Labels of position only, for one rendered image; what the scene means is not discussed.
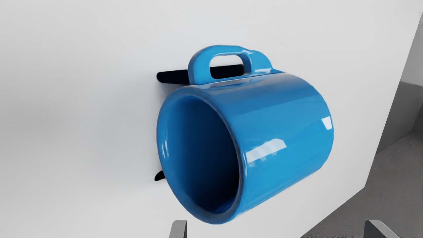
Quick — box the blue glossy mug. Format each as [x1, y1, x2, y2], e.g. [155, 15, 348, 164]
[156, 45, 334, 225]

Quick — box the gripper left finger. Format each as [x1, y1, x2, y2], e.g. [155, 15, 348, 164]
[169, 220, 187, 238]

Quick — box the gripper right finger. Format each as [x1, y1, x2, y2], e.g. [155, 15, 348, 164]
[364, 219, 401, 238]

